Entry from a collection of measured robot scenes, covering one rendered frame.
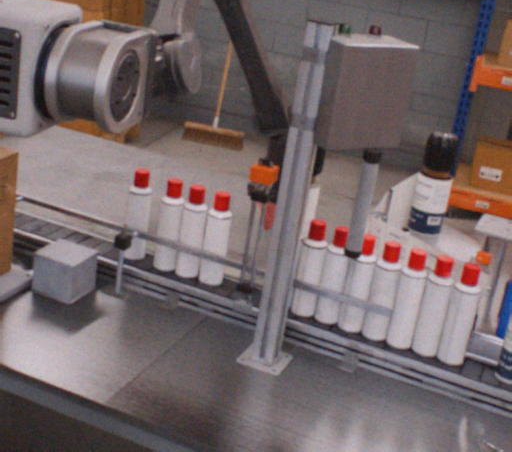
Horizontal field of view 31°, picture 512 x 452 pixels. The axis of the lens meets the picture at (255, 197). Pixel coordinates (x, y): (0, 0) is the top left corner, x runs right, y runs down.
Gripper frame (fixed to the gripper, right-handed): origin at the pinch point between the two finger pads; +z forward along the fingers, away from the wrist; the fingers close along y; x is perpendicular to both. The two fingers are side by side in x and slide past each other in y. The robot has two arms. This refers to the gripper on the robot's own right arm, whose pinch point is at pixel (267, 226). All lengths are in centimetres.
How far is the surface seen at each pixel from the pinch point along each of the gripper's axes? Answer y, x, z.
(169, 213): 19.3, 8.7, 0.2
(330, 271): -17.7, 8.9, 1.8
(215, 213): 9.1, 8.0, -2.6
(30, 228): 54, 8, 14
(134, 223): 27.4, 8.4, 5.0
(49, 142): 97, -62, 20
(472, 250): -38, -55, 12
